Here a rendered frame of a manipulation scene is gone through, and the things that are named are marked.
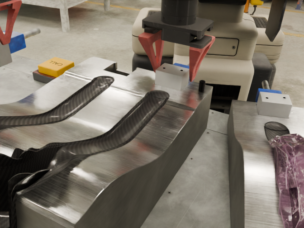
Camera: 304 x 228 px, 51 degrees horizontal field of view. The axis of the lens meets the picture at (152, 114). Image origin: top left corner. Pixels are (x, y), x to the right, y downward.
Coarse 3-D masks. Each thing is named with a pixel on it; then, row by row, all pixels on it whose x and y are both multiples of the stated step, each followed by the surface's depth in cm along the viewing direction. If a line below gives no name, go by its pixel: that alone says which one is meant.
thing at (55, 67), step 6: (48, 60) 76; (54, 60) 76; (60, 60) 76; (66, 60) 76; (42, 66) 73; (48, 66) 73; (54, 66) 73; (60, 66) 73; (66, 66) 74; (72, 66) 76; (42, 72) 74; (48, 72) 73; (54, 72) 72; (60, 72) 73
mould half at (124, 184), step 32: (96, 64) 62; (32, 96) 52; (64, 96) 52; (128, 96) 53; (192, 96) 53; (32, 128) 39; (64, 128) 43; (96, 128) 45; (160, 128) 46; (192, 128) 51; (96, 160) 34; (128, 160) 36; (160, 160) 41; (32, 192) 28; (64, 192) 28; (96, 192) 28; (128, 192) 34; (160, 192) 45; (32, 224) 29; (64, 224) 26; (96, 224) 29; (128, 224) 37
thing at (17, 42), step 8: (16, 32) 59; (24, 32) 61; (32, 32) 62; (16, 40) 57; (24, 40) 59; (0, 48) 54; (8, 48) 56; (16, 48) 58; (0, 56) 55; (8, 56) 56; (0, 64) 55
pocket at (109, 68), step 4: (112, 64) 63; (116, 64) 64; (108, 68) 62; (112, 68) 63; (116, 68) 64; (136, 68) 61; (116, 72) 64; (120, 72) 64; (124, 72) 63; (128, 72) 63
